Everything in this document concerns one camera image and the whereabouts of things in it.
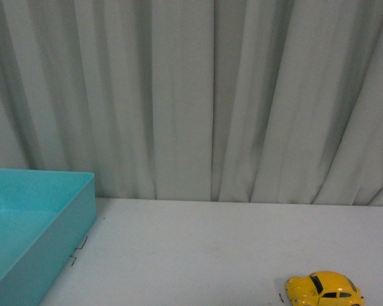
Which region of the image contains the grey pleated curtain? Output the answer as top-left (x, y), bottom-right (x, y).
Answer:
top-left (0, 1), bottom-right (383, 206)

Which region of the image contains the yellow beetle toy car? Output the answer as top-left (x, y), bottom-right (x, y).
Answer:
top-left (285, 271), bottom-right (364, 305)

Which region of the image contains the turquoise plastic storage bin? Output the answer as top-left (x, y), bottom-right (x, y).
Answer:
top-left (0, 168), bottom-right (96, 305)

